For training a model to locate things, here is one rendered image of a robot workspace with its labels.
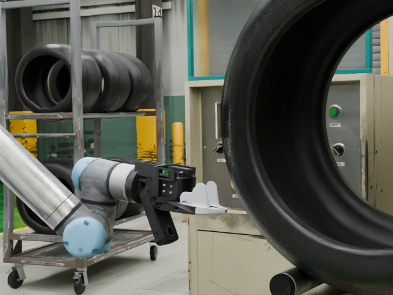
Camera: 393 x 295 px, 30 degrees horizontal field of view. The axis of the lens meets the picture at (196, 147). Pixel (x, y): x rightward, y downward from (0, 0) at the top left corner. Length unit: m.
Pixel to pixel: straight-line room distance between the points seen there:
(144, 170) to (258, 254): 0.66
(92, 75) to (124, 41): 7.07
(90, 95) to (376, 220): 3.68
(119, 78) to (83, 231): 3.90
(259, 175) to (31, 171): 0.45
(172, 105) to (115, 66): 6.19
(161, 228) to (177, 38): 10.02
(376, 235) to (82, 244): 0.54
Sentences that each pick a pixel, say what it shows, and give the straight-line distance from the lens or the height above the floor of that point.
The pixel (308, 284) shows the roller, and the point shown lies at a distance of 1.24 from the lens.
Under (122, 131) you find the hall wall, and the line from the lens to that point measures 11.85.
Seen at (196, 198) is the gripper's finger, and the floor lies 1.02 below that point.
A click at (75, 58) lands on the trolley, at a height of 1.52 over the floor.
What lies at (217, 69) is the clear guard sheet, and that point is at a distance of 2.08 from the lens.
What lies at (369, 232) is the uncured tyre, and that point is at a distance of 1.40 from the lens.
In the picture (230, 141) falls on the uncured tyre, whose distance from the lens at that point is 1.22.
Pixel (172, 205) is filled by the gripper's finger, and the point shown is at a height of 1.01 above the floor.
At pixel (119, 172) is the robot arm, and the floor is 1.06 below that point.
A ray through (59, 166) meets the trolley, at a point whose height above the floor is 0.83.
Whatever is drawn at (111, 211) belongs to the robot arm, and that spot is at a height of 0.98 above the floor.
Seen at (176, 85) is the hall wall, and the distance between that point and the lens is 11.37.
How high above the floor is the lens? 1.19
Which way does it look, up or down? 3 degrees down
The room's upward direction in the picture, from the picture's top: 1 degrees counter-clockwise
